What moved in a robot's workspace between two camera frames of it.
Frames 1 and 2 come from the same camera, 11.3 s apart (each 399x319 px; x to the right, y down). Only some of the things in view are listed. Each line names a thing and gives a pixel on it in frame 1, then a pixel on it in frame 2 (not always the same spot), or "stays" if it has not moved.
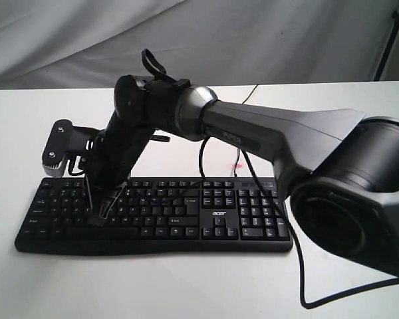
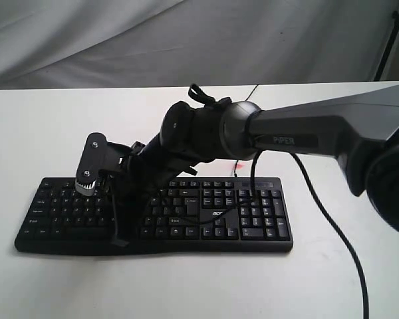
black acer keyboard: x=158 y=214 stays
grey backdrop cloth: x=75 y=44 stays
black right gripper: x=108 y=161 → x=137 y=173
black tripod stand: x=398 y=16 stays
